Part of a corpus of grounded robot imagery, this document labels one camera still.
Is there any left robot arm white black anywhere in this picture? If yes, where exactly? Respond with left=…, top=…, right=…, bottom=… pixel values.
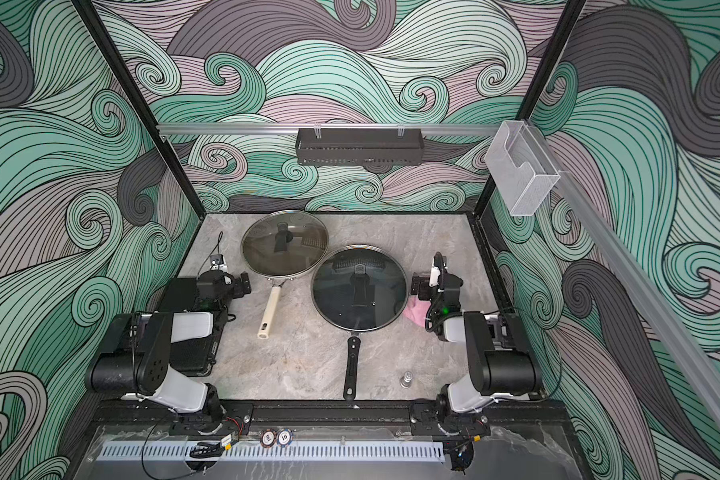
left=85, top=270, right=252, bottom=421

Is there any glass lid of brown pan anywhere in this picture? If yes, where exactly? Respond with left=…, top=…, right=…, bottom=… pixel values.
left=241, top=210, right=329, bottom=279

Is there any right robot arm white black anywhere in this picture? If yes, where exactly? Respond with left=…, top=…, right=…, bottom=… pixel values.
left=411, top=252, right=542, bottom=420

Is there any white slotted cable duct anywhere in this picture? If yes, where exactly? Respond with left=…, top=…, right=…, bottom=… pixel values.
left=96, top=440, right=445, bottom=463

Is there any black pan with black handle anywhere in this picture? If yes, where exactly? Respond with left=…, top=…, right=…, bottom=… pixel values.
left=311, top=245, right=409, bottom=402

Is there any black wall shelf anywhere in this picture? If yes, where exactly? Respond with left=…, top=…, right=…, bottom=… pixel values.
left=295, top=129, right=425, bottom=167

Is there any pink microfibre cloth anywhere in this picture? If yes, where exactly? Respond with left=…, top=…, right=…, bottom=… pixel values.
left=402, top=296, right=431, bottom=328

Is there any aluminium rail wall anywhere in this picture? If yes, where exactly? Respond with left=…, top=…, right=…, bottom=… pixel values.
left=157, top=122, right=500, bottom=137
left=524, top=122, right=720, bottom=429

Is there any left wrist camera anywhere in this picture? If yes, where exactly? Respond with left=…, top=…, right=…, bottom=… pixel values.
left=209, top=254, right=226, bottom=270

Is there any brown pan with cream handle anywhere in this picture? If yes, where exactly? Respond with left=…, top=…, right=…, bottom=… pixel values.
left=248, top=260, right=321, bottom=340

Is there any aluminium rail right wall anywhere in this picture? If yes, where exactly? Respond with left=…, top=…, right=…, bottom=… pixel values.
left=524, top=122, right=720, bottom=429

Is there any glass lid of black pan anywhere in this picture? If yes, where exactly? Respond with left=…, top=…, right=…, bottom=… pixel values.
left=310, top=244, right=409, bottom=333

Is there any aluminium rail back wall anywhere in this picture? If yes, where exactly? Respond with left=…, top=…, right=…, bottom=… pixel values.
left=157, top=122, right=500, bottom=137

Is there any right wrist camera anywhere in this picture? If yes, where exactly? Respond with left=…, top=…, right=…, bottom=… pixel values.
left=429, top=252, right=447, bottom=287

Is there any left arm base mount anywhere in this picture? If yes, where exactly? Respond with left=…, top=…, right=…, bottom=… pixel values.
left=169, top=400, right=253, bottom=437

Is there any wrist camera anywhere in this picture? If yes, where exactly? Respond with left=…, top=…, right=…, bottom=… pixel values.
left=209, top=254, right=226, bottom=270
left=429, top=252, right=447, bottom=287

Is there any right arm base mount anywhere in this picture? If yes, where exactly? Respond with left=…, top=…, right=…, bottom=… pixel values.
left=409, top=399, right=490, bottom=440

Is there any round button pair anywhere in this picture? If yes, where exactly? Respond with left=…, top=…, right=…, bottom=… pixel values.
left=260, top=429, right=293, bottom=449

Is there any clear plastic wall box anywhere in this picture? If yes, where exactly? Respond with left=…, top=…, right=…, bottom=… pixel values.
left=485, top=120, right=560, bottom=217

